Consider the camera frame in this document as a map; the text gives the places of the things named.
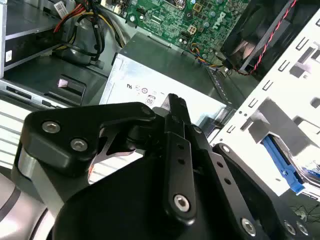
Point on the hard disk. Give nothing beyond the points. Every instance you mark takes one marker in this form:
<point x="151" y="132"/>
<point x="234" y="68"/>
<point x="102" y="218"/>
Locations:
<point x="282" y="162"/>

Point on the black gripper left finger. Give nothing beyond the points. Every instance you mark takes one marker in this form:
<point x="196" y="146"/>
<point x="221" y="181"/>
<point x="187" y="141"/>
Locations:
<point x="62" y="130"/>

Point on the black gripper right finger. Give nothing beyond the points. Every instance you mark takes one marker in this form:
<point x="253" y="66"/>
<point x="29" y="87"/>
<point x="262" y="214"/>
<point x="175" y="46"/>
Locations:
<point x="225" y="175"/>

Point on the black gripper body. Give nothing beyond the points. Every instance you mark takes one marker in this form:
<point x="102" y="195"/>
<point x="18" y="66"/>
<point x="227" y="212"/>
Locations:
<point x="120" y="205"/>

